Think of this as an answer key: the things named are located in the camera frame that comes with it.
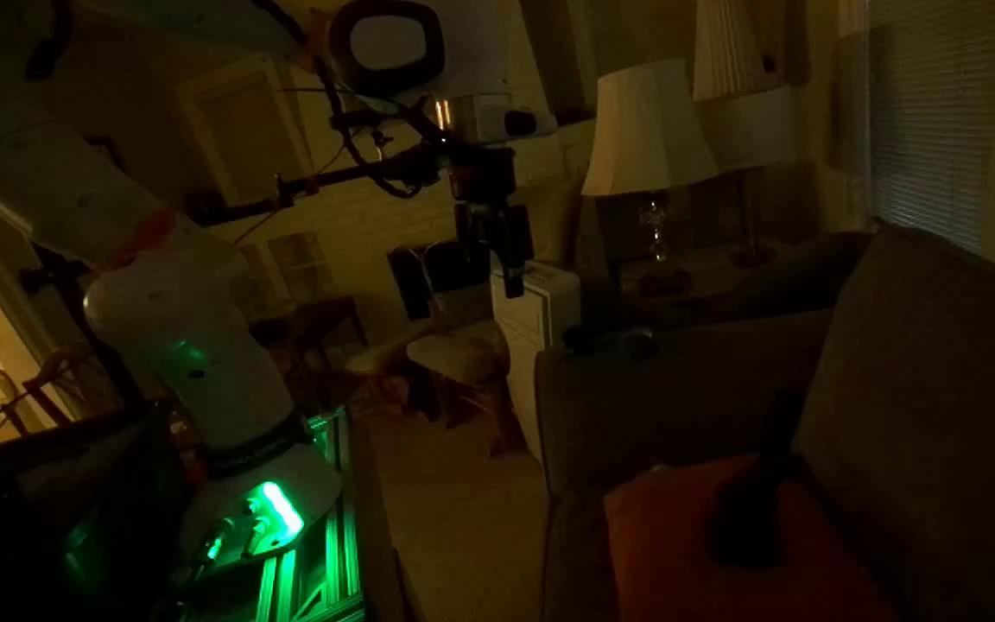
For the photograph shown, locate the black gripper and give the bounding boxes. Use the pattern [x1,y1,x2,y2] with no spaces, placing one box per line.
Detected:
[447,138,536,300]

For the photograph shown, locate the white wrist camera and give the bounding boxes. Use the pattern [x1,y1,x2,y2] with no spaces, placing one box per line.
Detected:
[468,95,542,145]

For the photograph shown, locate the lamp with wide pleated shade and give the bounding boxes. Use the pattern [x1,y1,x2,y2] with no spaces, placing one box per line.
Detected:
[699,80,801,268]

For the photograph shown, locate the dark side table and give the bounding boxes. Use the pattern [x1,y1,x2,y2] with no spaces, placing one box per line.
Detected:
[603,229,874,330]

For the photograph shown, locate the black corrugated cable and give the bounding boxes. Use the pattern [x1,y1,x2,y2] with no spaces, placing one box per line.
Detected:
[249,0,457,177]

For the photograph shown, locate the brown sofa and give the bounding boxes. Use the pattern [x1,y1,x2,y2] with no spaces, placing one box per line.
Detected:
[532,221,995,622]

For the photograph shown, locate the cream panel door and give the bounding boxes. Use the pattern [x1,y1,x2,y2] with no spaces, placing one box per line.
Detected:
[178,54,319,210]

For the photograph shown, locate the black camera stand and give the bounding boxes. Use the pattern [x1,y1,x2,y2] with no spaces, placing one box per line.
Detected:
[13,140,457,406]

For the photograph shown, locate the metal robot stand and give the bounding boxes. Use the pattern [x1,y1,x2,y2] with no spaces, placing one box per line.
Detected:
[50,399,374,622]

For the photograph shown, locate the orange pillow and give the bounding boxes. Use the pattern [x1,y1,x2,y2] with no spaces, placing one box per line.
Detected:
[600,450,904,622]

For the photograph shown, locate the dark wooden chair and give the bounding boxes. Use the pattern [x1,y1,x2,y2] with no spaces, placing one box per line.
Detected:
[245,289,374,412]

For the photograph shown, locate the tall narrow pleated lampshade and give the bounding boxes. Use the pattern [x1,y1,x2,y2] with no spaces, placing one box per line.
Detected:
[692,0,771,99]

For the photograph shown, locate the table lamp with white shade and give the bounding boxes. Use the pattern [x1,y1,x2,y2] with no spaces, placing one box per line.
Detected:
[579,59,723,300]

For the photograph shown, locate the wide orange strap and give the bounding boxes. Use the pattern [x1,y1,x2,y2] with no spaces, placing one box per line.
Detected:
[92,206,178,276]

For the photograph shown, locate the chair with light cushion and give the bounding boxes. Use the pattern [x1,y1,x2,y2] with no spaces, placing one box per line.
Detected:
[338,308,527,463]

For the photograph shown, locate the white side cabinet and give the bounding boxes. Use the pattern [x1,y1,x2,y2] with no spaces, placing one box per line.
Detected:
[487,255,583,463]

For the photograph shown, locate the window blinds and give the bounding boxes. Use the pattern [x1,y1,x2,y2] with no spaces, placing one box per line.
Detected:
[869,0,995,255]

